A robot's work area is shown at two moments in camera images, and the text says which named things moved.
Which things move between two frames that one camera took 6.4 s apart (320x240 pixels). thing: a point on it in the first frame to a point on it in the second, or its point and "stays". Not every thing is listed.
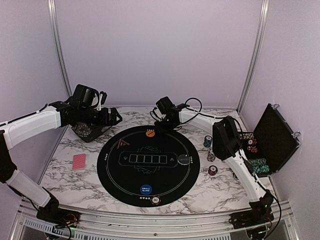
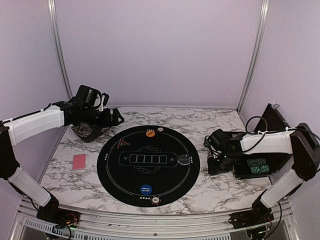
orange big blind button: [150, 134] stays
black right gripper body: [167, 127] to [223, 164]
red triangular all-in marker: [122, 143] stays
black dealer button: [183, 159] stays
